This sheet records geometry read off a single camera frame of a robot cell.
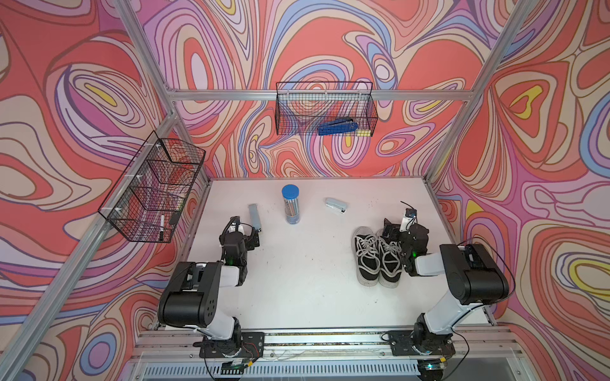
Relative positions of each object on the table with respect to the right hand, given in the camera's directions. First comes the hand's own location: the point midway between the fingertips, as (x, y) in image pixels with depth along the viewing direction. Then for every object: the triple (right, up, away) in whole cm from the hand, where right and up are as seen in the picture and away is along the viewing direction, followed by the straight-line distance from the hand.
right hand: (397, 224), depth 96 cm
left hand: (-63, -2, -3) cm, 63 cm away
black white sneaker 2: (-7, -10, -11) cm, 16 cm away
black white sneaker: (-15, -8, -9) cm, 19 cm away
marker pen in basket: (-82, +2, -24) cm, 86 cm away
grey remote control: (-60, +3, +5) cm, 60 cm away
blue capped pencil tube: (-44, +13, -6) cm, 46 cm away
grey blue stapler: (-24, +8, +9) cm, 27 cm away
